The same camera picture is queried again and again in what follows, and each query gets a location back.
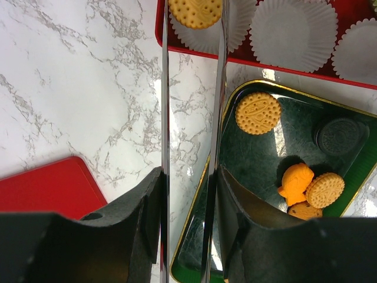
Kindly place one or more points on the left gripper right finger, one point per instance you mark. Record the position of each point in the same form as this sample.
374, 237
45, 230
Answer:
260, 243

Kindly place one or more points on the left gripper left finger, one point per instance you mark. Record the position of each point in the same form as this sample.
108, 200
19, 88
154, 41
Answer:
117, 243

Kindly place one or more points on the red box lid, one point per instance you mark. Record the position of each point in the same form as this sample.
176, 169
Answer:
66, 187

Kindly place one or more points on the orange round biscuit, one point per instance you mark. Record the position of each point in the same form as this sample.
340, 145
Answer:
196, 14
258, 113

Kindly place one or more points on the metal tweezers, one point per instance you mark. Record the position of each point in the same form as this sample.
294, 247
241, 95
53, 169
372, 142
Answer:
214, 150

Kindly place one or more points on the orange chocolate chip cookie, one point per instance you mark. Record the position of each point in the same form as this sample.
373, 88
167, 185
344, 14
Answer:
305, 211

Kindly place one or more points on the orange dotted biscuit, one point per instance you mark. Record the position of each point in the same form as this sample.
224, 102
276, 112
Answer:
324, 190

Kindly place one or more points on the black green cookie tray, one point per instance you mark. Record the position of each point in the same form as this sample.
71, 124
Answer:
258, 162

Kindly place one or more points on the white paper cup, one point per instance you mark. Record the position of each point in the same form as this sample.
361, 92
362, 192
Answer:
354, 57
207, 40
295, 35

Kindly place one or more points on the red cookie box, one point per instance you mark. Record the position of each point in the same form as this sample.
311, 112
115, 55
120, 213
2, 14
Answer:
349, 12

